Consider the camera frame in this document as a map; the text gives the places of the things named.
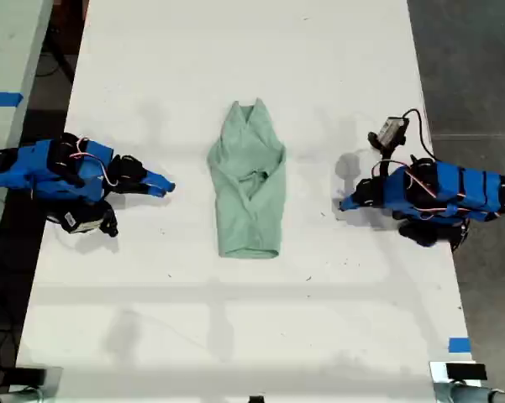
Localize pale green t-shirt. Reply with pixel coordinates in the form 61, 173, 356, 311
206, 97, 288, 259

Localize short blue tape strip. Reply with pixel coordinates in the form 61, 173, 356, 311
448, 337, 473, 354

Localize pale green side table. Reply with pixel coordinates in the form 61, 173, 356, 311
0, 0, 55, 274

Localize grey pipe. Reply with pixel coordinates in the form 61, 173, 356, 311
434, 382, 505, 403
0, 387, 48, 403

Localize black camera stalk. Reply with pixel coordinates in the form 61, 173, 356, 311
377, 146, 395, 180

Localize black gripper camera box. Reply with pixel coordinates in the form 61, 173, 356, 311
60, 200, 120, 238
368, 117, 410, 151

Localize black camera cable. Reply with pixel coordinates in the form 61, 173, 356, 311
402, 108, 437, 161

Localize metal bracket with black block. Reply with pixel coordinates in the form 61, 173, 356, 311
429, 360, 489, 385
7, 365, 65, 396

